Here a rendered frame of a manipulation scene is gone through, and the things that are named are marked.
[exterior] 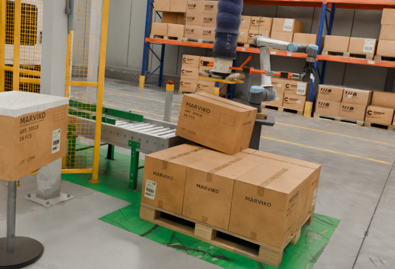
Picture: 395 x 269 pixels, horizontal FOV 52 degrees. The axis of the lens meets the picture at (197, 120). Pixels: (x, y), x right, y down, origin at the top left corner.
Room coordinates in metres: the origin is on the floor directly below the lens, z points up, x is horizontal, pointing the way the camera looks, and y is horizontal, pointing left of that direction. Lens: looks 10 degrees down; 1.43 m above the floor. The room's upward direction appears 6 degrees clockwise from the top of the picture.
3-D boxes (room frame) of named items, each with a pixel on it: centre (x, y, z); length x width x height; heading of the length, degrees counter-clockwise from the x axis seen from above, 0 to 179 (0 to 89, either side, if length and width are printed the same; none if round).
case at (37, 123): (2.39, 1.11, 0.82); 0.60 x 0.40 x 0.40; 172
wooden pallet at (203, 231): (3.30, -0.37, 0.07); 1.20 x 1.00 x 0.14; 62
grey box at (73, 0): (3.44, 1.18, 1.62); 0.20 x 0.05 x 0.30; 62
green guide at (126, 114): (4.85, 1.30, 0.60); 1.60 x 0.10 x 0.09; 62
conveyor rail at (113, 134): (4.16, 1.27, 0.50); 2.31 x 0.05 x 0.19; 62
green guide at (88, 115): (4.38, 1.56, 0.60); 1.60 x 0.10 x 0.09; 62
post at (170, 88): (4.60, 0.35, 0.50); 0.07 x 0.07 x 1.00; 62
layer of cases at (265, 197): (3.30, -0.37, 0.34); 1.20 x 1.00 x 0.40; 62
